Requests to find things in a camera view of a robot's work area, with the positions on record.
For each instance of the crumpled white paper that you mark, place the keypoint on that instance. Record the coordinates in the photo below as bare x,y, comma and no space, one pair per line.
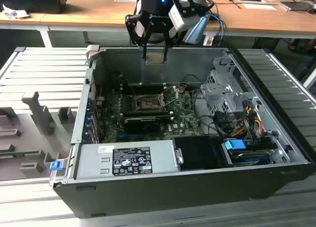
14,12

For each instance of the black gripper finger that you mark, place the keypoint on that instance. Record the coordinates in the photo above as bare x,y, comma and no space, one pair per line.
132,27
172,38

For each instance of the silver power supply with label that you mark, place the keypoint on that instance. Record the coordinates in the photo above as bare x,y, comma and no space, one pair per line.
91,162

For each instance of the blue expansion slot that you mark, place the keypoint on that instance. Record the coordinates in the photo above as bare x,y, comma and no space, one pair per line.
121,134

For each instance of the silver coin battery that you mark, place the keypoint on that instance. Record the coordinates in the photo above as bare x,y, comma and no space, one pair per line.
182,89

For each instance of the black notebook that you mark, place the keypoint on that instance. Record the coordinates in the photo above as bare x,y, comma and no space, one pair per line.
296,6

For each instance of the hard disk in blue carrier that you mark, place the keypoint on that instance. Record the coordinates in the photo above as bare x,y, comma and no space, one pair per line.
233,145

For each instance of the black grey PC case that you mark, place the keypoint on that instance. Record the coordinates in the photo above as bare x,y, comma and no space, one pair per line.
148,195

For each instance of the CPU socket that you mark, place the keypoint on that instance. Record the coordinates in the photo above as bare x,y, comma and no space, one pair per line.
148,102

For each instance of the blue plastic case latch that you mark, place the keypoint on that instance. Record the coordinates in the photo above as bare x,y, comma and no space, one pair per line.
55,166

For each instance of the wooden desk white frame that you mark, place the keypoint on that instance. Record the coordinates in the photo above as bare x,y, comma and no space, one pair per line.
86,12

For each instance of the green motherboard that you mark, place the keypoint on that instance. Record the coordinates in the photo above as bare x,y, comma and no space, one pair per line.
182,118

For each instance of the RAM slot white clips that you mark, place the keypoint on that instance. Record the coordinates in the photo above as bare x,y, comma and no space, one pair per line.
148,113

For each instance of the RAM slot black clips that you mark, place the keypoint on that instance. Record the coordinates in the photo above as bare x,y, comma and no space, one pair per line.
148,111

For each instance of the green RAM stick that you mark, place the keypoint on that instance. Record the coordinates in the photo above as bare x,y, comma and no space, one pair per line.
19,153
148,116

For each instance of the black box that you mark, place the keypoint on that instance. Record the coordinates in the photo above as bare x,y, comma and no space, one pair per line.
32,0

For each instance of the grey parts rack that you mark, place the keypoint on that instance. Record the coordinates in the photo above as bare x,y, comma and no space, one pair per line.
29,138

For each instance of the white paper sheet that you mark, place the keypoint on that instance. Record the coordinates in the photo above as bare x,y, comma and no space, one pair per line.
259,7

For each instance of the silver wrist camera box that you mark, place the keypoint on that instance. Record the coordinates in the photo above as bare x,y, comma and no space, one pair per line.
182,21

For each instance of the silver metal drive cage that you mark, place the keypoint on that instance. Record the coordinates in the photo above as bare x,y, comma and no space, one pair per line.
217,91

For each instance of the black pen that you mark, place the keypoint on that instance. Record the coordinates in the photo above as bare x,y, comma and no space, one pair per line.
233,2

